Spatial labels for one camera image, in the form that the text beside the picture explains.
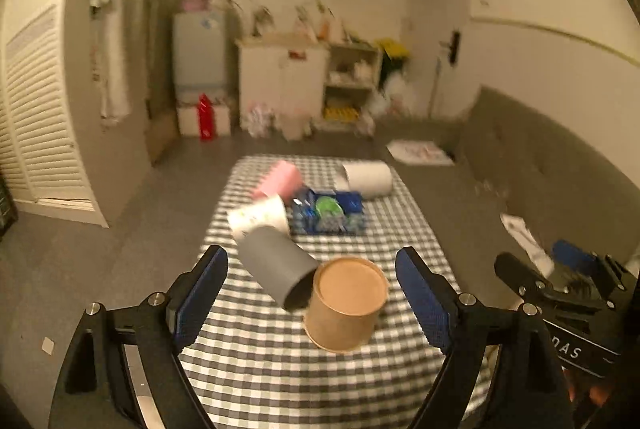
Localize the brown paper cup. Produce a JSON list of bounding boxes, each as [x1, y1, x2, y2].
[[304, 257, 390, 353]]

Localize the white plain cup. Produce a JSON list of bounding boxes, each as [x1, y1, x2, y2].
[[333, 160, 393, 200]]

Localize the grey cup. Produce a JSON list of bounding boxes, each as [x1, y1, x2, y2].
[[238, 225, 319, 312]]

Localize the white floral paper cup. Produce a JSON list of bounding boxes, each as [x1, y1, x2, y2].
[[227, 195, 290, 241]]

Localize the pink cup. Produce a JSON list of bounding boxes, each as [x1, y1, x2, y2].
[[252, 160, 304, 203]]

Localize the white paper on sofa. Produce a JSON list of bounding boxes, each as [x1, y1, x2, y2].
[[500, 214, 554, 279]]

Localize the grey sofa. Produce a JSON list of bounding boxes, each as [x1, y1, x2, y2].
[[376, 88, 639, 287]]

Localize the checkered tablecloth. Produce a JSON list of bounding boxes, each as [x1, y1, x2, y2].
[[177, 153, 497, 429]]

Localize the white louvered wardrobe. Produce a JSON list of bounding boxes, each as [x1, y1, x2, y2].
[[1, 0, 151, 227]]

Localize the white plastic bags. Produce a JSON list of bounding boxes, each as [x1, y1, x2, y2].
[[356, 71, 416, 137]]

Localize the blue label water bottle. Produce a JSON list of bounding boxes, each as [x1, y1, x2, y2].
[[291, 188, 367, 235]]

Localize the white box under washer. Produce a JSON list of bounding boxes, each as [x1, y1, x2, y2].
[[177, 102, 234, 138]]

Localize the red bottle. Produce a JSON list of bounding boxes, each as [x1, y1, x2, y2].
[[198, 93, 216, 142]]

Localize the open white shelf unit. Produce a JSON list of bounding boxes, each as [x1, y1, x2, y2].
[[314, 42, 383, 132]]

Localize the pink lined trash bin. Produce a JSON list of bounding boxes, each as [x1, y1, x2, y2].
[[276, 113, 312, 142]]

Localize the white printed package bag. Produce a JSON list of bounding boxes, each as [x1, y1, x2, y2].
[[245, 104, 274, 138]]

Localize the white sink cabinet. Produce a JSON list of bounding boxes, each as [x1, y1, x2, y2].
[[236, 36, 330, 130]]

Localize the washing machine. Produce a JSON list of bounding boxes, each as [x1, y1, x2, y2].
[[172, 12, 227, 102]]

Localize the pink basin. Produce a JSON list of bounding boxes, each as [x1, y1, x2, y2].
[[181, 0, 210, 13]]

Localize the hanging white towel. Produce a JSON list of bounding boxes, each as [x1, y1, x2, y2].
[[90, 0, 131, 127]]

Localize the black door handle lock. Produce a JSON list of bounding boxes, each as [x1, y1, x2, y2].
[[439, 30, 461, 66]]

